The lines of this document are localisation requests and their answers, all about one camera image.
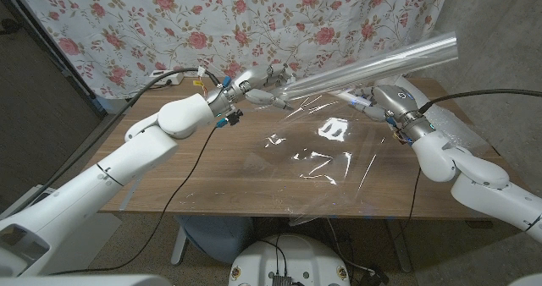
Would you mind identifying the black power strip cord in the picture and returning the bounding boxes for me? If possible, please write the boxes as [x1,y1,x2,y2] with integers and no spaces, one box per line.
[142,80,173,92]

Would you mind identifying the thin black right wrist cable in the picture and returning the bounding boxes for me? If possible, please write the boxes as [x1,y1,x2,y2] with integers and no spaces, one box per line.
[404,166,423,233]

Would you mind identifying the table leg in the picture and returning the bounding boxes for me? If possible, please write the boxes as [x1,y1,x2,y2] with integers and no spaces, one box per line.
[384,219,413,274]
[170,225,190,267]

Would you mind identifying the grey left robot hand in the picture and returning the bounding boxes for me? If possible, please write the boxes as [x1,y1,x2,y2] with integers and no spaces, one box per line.
[207,63,296,118]

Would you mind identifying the white floor mat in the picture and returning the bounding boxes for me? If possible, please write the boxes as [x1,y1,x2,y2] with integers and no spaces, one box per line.
[0,184,124,278]

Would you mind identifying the white power strip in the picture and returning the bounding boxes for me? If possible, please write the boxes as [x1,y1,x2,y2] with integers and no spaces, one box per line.
[148,69,185,87]

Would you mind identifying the thin black left wrist cable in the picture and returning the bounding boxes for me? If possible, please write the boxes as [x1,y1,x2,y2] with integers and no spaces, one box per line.
[48,124,221,277]

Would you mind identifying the grey blue bin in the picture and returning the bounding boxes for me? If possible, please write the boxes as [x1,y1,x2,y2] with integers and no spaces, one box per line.
[177,216,256,265]

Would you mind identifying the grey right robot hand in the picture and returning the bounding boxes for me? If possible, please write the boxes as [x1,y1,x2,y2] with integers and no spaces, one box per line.
[350,85,437,146]

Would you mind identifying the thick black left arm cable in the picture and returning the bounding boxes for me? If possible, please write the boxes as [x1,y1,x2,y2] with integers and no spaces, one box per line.
[12,67,222,213]

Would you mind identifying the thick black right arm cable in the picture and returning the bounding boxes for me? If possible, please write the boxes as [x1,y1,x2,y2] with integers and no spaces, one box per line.
[418,88,542,114]

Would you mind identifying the white robot torso base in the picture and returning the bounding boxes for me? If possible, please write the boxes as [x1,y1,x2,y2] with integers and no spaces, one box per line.
[228,234,352,286]

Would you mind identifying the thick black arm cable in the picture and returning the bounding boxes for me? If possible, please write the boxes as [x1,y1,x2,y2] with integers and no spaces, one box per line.
[418,88,542,114]
[12,67,222,213]

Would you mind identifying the floral print backdrop curtain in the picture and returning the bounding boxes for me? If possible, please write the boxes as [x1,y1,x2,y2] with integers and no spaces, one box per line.
[10,0,454,101]

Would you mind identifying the transparent cling film sheet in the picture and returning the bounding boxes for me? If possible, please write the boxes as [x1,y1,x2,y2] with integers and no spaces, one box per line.
[252,89,427,228]

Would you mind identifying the dark partition panel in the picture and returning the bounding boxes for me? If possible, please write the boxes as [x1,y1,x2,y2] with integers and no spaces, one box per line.
[0,0,108,213]

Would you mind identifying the bubble wrap roll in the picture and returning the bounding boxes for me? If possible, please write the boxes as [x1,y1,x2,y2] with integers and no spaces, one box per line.
[391,74,491,162]

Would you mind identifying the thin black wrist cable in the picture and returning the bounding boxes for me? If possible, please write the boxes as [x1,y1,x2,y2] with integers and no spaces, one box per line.
[48,124,221,277]
[404,166,423,233]

